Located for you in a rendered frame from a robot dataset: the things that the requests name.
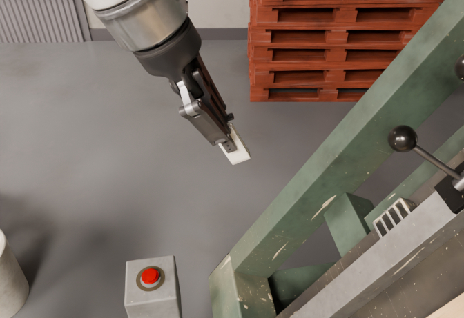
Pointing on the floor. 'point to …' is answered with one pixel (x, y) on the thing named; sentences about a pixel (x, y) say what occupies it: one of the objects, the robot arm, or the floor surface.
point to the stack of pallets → (333, 28)
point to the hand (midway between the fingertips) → (232, 144)
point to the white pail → (11, 281)
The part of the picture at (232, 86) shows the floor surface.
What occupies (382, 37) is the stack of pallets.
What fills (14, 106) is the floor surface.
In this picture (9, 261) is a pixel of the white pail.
